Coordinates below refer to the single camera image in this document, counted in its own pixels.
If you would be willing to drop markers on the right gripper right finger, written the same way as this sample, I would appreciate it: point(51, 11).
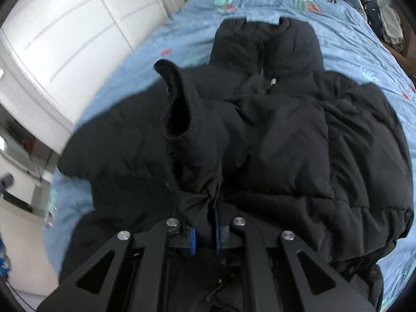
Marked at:
point(266, 265)

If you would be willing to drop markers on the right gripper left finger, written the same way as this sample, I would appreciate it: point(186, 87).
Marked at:
point(129, 273)

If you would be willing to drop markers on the black puffer jacket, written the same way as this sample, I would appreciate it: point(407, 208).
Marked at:
point(264, 129)

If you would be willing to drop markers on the white wardrobe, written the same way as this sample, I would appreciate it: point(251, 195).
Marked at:
point(56, 54)

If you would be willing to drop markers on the blue dinosaur print bed cover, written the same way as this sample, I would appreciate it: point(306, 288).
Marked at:
point(348, 46)

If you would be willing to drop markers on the beige cloth pile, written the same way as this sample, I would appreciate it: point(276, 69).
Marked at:
point(392, 31)

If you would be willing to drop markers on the black backpack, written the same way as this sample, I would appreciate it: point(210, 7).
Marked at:
point(373, 14)

